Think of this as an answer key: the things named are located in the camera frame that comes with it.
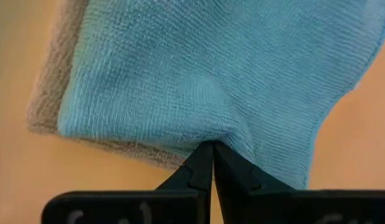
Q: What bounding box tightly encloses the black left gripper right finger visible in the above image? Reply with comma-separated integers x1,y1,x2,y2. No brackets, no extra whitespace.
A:
213,141,295,192

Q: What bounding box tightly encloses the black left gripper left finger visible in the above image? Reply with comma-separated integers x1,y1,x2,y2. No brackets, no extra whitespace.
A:
154,139,215,192

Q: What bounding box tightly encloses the teal microfiber towel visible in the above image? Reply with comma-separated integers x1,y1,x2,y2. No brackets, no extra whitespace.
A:
57,0,385,191

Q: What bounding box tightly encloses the grey microfiber towel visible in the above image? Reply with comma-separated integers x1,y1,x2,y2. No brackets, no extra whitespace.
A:
26,0,189,171

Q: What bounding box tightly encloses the yellow plastic bin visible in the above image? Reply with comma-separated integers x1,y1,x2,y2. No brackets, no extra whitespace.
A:
0,0,385,224

